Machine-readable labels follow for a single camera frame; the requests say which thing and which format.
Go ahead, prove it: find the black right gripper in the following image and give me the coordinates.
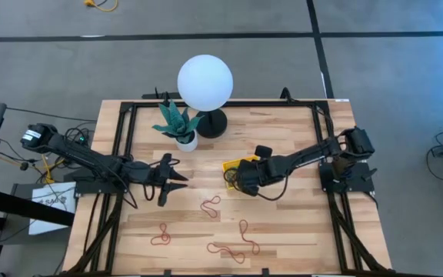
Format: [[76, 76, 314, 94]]
[[235, 145, 280, 197]]

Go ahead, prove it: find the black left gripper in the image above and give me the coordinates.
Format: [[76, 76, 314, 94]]
[[138, 152, 190, 208]]

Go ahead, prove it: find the red rubber band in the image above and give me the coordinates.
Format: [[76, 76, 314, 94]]
[[150, 222, 172, 246], [206, 242, 246, 265], [200, 195, 222, 219], [238, 219, 261, 255]]

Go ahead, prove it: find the yellow plastic slotted bin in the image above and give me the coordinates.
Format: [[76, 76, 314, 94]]
[[221, 154, 261, 190]]

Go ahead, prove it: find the white plant pot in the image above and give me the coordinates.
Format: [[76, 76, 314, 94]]
[[174, 130, 199, 153]]

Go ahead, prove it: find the green snake plant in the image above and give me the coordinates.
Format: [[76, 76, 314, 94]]
[[152, 99, 203, 144]]

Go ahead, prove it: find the white globe lamp black stand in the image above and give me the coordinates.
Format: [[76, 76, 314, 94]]
[[176, 54, 235, 139]]

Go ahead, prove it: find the black beam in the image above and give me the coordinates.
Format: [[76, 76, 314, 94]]
[[0, 184, 75, 228]]

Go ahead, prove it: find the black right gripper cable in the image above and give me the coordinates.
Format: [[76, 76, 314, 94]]
[[258, 179, 290, 202]]

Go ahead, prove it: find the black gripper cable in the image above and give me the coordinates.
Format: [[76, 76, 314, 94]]
[[258, 179, 290, 202], [121, 179, 157, 209]]

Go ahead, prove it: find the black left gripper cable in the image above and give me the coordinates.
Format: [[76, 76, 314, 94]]
[[121, 179, 157, 209]]

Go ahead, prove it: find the black aluminium table frame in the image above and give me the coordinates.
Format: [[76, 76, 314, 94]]
[[65, 98, 390, 277]]

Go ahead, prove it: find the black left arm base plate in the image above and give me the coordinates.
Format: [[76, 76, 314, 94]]
[[63, 169, 130, 195]]

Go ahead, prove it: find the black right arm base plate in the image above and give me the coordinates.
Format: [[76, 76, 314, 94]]
[[318, 161, 378, 193]]

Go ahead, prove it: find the yellow floor cable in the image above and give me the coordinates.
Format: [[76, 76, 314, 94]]
[[84, 0, 119, 12]]

